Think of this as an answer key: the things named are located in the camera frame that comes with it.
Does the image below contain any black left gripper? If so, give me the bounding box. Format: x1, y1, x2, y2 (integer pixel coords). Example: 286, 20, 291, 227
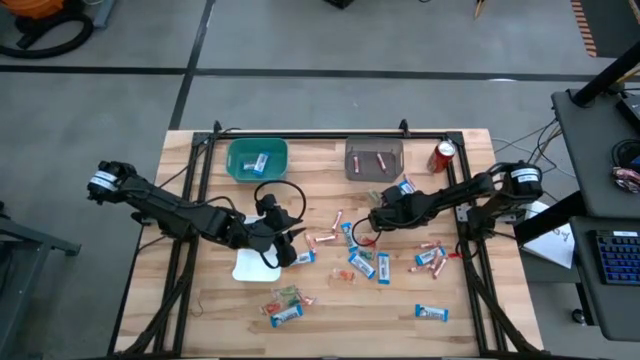
242, 194, 307, 269

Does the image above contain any grey translucent plastic bin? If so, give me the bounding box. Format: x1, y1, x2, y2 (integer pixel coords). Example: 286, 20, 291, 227
344, 136, 405, 183

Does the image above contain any white plastic bin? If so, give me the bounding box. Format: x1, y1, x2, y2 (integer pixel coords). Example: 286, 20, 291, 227
231, 214, 284, 283

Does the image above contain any red soda can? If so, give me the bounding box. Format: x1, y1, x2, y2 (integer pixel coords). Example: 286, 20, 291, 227
426, 140, 457, 174

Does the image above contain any teal plastic bin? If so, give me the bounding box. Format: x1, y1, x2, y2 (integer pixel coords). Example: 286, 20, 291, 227
225, 137, 290, 184

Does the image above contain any white paper sheet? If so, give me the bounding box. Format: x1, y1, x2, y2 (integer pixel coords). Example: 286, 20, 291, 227
522, 200, 576, 270

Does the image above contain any dark grey desk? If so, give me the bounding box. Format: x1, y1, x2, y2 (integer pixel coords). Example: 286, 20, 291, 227
551, 88, 640, 220
569, 215, 640, 344

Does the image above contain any black backlit keyboard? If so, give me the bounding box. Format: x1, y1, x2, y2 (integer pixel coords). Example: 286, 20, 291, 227
594, 229, 640, 287

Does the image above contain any pink patterned object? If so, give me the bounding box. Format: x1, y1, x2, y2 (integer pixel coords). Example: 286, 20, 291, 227
611, 167, 640, 194

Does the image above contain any black slanted desk pole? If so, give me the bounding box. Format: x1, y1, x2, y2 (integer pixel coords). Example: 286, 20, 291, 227
571, 42, 640, 109

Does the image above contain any dark mat striped edge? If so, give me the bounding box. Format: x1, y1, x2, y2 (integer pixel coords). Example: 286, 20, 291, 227
569, 0, 640, 59

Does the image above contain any grey metal cart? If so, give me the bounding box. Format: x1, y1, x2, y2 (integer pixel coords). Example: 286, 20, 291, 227
0, 199, 82, 360

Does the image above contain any orange shop vacuum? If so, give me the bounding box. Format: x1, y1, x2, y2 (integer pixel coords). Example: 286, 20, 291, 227
0, 0, 67, 21

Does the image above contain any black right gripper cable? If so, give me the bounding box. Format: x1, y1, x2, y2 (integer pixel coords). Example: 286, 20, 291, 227
351, 218, 384, 249

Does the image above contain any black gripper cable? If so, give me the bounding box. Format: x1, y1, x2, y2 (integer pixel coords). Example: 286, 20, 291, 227
351, 218, 384, 249
253, 179, 307, 224

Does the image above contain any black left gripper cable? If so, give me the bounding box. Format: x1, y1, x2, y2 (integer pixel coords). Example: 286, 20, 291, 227
253, 179, 307, 224

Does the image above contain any black coiled cable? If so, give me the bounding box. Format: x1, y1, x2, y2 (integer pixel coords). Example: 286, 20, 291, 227
610, 138, 640, 169

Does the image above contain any black vacuum hose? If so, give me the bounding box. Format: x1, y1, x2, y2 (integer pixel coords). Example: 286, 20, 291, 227
0, 10, 96, 60

